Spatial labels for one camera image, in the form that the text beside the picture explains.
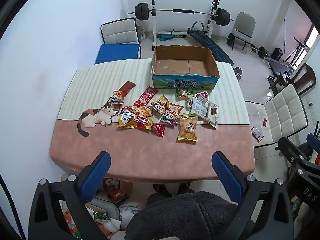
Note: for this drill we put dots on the long red milk candy packet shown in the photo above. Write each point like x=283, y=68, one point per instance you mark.
x=145, y=98

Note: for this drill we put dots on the pink striped cat tablecloth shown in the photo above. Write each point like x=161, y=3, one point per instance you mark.
x=140, y=155

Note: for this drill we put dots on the orange panda melon seed bag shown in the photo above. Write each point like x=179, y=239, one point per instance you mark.
x=171, y=114

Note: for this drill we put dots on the red white fish snack packet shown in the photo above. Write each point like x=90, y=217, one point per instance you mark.
x=202, y=97

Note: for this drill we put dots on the dark brown snack packet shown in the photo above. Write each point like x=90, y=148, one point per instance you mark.
x=127, y=86

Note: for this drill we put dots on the black sit-up bench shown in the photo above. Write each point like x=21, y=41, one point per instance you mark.
x=218, y=53

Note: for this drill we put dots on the grey folding chair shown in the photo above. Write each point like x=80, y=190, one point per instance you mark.
x=243, y=29

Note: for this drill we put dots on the green fruit candy bag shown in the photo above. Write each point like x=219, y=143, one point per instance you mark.
x=184, y=93

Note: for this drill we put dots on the open cardboard milk box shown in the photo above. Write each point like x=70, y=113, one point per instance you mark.
x=184, y=67

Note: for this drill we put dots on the yellow panda snack bag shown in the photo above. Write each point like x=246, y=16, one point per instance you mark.
x=160, y=105

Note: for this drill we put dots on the white brown stick snack packet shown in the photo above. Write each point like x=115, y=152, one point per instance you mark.
x=212, y=114

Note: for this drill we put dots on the yellow egg biscuit bag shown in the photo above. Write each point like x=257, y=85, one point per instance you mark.
x=188, y=123

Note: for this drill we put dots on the white printed snack packet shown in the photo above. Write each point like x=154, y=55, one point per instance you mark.
x=199, y=108

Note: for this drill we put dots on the red yellow noodle snack bag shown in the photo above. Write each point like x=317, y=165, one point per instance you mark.
x=136, y=117

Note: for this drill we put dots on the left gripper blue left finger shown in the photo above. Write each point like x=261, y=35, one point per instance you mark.
x=47, y=220

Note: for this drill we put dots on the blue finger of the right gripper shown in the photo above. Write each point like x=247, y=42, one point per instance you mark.
x=312, y=140

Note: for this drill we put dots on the white quilted chair right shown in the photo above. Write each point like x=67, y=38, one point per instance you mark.
x=285, y=114

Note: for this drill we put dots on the barbell on white rack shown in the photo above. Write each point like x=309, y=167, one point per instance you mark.
x=218, y=15

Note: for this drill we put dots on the dark wooden chair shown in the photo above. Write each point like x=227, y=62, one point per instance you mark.
x=304, y=79

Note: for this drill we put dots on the white chair with blue cushion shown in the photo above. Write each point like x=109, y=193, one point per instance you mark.
x=120, y=41

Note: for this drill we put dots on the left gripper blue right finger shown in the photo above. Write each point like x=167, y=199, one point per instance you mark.
x=263, y=210

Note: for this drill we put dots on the dark fleece clothing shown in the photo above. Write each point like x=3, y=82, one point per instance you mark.
x=199, y=215

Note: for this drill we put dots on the small red snack packet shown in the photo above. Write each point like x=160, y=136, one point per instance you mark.
x=158, y=129

